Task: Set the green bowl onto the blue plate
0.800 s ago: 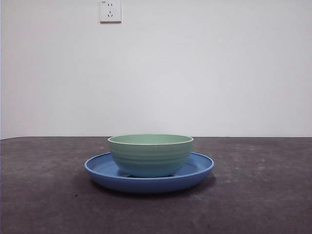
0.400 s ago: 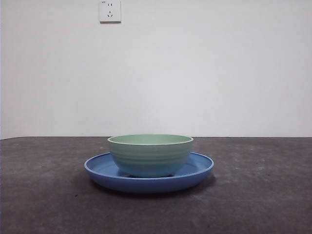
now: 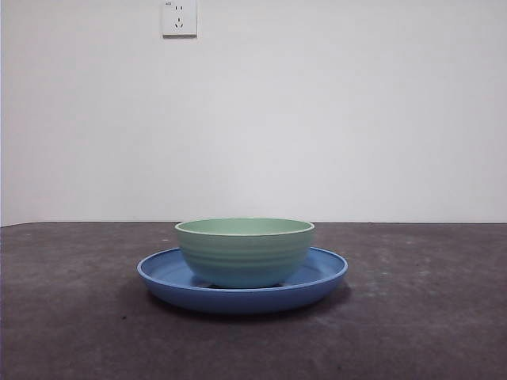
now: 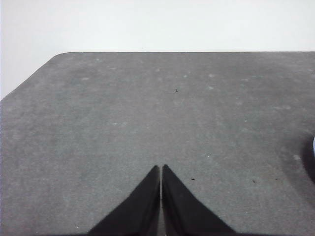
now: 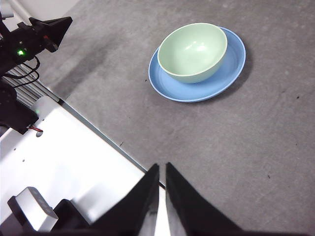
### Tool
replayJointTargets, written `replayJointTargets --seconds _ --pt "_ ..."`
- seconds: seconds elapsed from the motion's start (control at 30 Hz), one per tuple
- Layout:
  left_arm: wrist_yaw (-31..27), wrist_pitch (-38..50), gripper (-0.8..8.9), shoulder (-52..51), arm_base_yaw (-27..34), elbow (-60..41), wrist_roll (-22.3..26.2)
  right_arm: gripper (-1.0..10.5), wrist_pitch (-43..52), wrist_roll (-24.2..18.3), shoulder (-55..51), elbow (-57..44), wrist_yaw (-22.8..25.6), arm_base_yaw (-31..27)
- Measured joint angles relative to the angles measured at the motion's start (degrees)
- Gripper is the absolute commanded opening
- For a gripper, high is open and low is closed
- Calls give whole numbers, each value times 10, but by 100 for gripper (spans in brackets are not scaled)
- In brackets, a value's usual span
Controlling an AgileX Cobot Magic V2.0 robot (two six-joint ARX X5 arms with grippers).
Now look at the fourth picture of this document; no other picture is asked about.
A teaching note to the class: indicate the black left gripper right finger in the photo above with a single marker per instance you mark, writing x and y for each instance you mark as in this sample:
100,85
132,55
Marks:
184,214

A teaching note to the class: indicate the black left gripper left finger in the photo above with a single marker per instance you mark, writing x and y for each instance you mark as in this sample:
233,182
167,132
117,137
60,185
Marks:
140,211

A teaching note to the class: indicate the blue round plate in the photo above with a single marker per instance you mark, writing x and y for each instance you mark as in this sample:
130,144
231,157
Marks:
314,146

